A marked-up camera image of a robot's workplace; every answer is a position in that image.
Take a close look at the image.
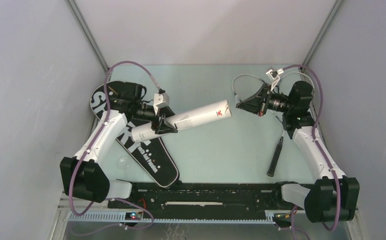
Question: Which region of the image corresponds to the white badminton racket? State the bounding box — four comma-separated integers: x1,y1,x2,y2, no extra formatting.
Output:
231,73,294,178
278,71,315,111

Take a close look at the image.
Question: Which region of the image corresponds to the electronics board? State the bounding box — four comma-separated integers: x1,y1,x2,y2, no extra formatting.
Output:
274,214,292,231
124,211,143,221

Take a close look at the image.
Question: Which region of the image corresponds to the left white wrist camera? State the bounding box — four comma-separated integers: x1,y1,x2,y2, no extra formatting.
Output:
153,92,169,116

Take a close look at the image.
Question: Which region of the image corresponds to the right white badminton racket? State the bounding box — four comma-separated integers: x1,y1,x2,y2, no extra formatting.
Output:
278,71,315,111

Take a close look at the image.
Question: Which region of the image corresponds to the white shuttlecock tube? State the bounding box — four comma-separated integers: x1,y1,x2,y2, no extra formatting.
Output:
131,99,232,143

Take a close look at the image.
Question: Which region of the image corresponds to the purple cable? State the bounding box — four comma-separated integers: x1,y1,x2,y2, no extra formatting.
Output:
68,60,165,217
280,64,342,240

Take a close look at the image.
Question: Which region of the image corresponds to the left electronics board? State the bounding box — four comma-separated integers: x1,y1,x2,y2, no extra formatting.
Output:
124,211,143,221

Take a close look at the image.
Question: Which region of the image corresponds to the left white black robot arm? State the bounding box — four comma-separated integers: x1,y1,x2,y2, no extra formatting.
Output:
59,81,180,208

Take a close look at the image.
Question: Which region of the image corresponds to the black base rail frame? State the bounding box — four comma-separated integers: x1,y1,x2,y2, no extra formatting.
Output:
60,180,359,229

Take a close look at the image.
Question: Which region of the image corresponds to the black racket cover bag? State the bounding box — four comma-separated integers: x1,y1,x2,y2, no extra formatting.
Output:
90,81,180,188

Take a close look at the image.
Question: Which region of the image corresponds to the right electronics board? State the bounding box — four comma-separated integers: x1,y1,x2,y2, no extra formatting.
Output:
274,214,292,231

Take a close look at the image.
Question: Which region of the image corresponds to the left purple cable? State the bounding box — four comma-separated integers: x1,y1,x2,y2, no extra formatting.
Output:
68,60,165,217

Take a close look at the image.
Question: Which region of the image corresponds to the left white badminton racket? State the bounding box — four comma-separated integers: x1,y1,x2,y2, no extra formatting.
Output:
231,73,294,178

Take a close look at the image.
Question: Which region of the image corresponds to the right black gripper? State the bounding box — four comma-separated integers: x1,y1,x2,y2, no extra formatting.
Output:
236,83,294,117

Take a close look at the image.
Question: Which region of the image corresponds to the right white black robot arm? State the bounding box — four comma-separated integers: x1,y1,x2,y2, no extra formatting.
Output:
235,81,360,223

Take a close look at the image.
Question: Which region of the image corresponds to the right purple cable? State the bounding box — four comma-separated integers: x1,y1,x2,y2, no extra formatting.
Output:
280,64,342,240

